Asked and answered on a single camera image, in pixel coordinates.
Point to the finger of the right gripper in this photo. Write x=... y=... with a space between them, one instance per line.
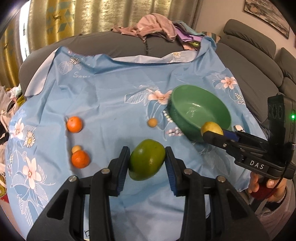
x=230 y=146
x=237 y=135

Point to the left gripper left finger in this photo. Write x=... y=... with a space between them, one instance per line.
x=63 y=216

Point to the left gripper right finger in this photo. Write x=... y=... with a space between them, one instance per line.
x=213 y=210

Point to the yellow lemon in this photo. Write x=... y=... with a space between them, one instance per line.
x=212 y=127

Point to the green mango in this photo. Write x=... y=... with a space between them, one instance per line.
x=146 y=160

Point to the right hand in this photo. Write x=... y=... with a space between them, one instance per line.
x=277 y=187

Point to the green plastic bowl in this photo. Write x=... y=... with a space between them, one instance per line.
x=190 y=107

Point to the lower orange tangerine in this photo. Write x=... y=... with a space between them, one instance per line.
x=80 y=159

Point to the orange tangerine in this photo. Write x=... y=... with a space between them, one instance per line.
x=74 y=124
x=80 y=159

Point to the small yellow fruit by tangerine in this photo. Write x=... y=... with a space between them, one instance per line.
x=76 y=148

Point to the grey sofa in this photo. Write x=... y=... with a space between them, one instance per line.
x=247 y=53

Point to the small tan fruit near bowl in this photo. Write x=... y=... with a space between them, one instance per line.
x=152 y=122

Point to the upper orange tangerine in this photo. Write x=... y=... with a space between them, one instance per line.
x=74 y=124

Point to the blue floral cloth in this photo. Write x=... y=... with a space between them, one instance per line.
x=114 y=97

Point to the clothes heap on floor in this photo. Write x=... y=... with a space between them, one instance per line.
x=11 y=100

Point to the pile of clothes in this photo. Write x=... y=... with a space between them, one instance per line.
x=158 y=25

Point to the gold patterned curtain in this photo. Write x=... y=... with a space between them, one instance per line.
x=30 y=25

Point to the framed wall painting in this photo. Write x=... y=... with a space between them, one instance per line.
x=267 y=12

